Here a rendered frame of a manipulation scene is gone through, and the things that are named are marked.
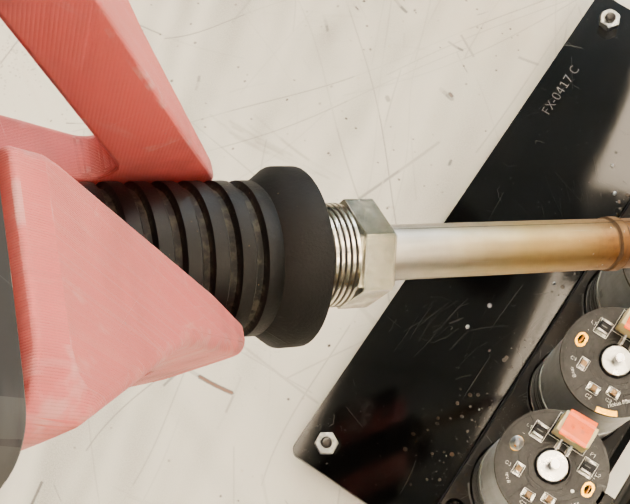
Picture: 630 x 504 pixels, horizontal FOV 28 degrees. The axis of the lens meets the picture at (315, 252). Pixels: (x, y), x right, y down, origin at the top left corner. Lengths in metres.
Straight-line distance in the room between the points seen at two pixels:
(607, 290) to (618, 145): 0.06
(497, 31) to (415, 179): 0.05
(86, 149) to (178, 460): 0.19
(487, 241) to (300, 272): 0.04
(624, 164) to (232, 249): 0.22
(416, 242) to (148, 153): 0.04
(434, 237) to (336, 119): 0.19
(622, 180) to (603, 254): 0.16
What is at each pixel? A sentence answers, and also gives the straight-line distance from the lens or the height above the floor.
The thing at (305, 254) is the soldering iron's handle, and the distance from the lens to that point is 0.16.
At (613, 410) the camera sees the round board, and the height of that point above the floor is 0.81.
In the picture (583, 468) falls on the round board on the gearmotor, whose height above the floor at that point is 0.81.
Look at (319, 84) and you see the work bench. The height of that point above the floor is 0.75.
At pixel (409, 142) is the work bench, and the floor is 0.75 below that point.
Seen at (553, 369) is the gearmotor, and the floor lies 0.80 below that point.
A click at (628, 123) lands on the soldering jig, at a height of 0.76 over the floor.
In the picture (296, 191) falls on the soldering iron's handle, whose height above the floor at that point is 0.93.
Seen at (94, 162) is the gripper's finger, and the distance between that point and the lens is 0.16.
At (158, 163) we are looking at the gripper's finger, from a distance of 0.16.
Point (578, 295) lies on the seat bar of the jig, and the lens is 0.33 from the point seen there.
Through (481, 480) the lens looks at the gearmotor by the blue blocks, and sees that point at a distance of 0.30.
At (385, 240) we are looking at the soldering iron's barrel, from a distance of 0.17.
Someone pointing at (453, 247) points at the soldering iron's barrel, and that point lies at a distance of 0.18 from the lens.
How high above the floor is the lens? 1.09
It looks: 73 degrees down
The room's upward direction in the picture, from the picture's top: straight up
